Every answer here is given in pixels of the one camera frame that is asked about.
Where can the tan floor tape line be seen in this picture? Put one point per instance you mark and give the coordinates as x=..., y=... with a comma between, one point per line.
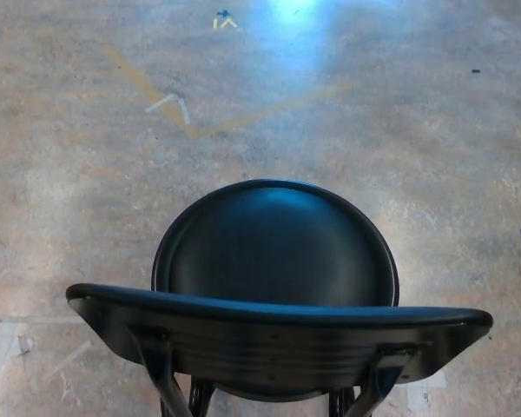
x=132, y=74
x=265, y=110

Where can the long faint white tape line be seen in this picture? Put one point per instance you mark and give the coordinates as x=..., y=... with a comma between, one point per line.
x=39, y=320

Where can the thin worn white tape strip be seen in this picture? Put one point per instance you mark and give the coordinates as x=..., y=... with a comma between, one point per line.
x=68, y=358

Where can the wide worn white tape patch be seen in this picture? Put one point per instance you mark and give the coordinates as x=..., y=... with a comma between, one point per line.
x=0, y=347

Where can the pale grey tape patch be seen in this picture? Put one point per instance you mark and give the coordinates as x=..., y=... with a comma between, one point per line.
x=425, y=388

